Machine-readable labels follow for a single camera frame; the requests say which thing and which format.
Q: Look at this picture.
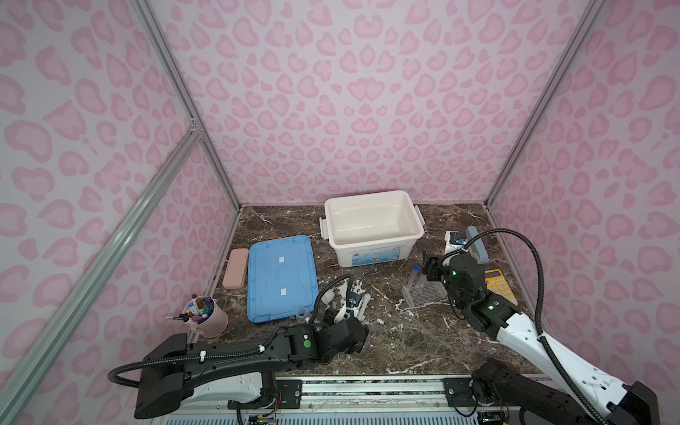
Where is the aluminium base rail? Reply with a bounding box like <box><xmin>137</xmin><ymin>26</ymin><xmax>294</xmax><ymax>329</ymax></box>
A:
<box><xmin>274</xmin><ymin>375</ymin><xmax>520</xmax><ymax>424</ymax></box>

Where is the white plastic storage bin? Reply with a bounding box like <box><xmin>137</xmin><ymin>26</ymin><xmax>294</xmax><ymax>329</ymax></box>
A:
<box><xmin>320</xmin><ymin>191</ymin><xmax>425</xmax><ymax>268</ymax></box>

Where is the pink pencil case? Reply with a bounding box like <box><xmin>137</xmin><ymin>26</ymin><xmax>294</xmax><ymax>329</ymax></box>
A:
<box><xmin>222</xmin><ymin>248</ymin><xmax>249</xmax><ymax>290</ymax></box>

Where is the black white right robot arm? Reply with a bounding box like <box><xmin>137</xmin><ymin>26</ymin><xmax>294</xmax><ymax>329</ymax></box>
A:
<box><xmin>423</xmin><ymin>228</ymin><xmax>661</xmax><ymax>424</ymax></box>

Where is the blue capped test tube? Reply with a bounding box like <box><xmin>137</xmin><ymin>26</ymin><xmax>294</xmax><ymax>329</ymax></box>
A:
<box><xmin>406</xmin><ymin>265</ymin><xmax>421</xmax><ymax>296</ymax></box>

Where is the yellow calculator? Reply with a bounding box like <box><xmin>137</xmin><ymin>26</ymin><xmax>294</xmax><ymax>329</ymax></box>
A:
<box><xmin>485</xmin><ymin>269</ymin><xmax>518</xmax><ymax>306</ymax></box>

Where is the clear test tube rack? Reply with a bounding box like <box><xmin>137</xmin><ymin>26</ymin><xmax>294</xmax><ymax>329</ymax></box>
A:
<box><xmin>402</xmin><ymin>282</ymin><xmax>446</xmax><ymax>308</ymax></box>

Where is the pink pen holder cup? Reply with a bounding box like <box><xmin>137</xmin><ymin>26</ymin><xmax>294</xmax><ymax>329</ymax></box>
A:
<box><xmin>166</xmin><ymin>294</ymin><xmax>230</xmax><ymax>339</ymax></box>

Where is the blue plastic bin lid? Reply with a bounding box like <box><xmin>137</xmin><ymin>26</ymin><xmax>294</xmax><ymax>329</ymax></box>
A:
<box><xmin>247</xmin><ymin>236</ymin><xmax>319</xmax><ymax>324</ymax></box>

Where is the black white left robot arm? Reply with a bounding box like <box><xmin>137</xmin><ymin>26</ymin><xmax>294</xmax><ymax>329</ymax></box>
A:
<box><xmin>107</xmin><ymin>274</ymin><xmax>369</xmax><ymax>420</ymax></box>

